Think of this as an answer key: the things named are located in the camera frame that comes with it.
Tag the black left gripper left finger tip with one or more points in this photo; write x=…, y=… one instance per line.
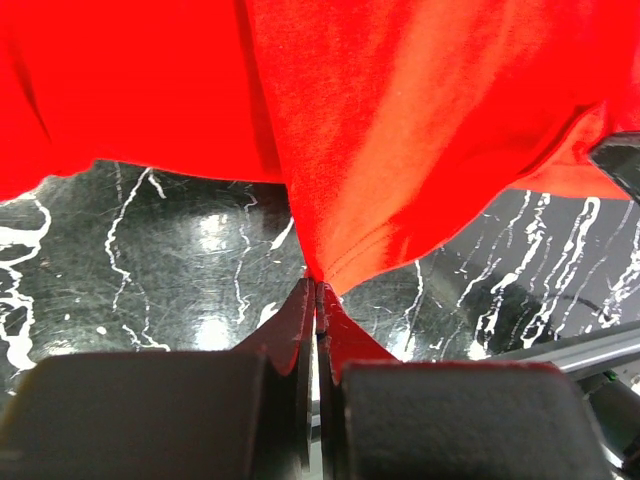
x=242, y=413

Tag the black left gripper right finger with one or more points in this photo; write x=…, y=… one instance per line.
x=382, y=418

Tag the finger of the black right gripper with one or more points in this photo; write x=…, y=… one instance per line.
x=618, y=156

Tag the red t-shirt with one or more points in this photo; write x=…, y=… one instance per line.
x=392, y=124

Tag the aluminium frame rail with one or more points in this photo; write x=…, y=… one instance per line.
x=584, y=355

